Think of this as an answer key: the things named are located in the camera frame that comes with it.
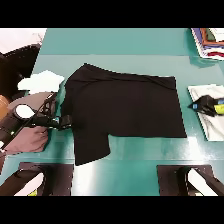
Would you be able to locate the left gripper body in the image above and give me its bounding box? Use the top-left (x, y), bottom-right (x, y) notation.
top-left (58, 114), bottom-right (73, 131)

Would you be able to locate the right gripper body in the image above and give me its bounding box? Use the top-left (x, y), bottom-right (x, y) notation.
top-left (187, 94), bottom-right (217, 118)

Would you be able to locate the white garment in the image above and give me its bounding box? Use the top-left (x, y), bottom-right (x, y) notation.
top-left (187, 83), bottom-right (224, 142)
top-left (17, 69), bottom-right (65, 95)

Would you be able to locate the brown garment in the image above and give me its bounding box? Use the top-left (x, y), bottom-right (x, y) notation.
top-left (2, 91), bottom-right (56, 155)

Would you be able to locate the black T-shirt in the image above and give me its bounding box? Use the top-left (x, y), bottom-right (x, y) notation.
top-left (60, 62), bottom-right (188, 167)

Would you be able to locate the black garment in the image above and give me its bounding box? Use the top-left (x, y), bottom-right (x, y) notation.
top-left (0, 43), bottom-right (42, 100)

